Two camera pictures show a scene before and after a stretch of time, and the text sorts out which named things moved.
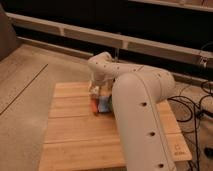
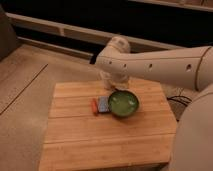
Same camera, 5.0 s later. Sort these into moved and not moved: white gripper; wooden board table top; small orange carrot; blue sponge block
Moved: white gripper
Not moved: wooden board table top; small orange carrot; blue sponge block
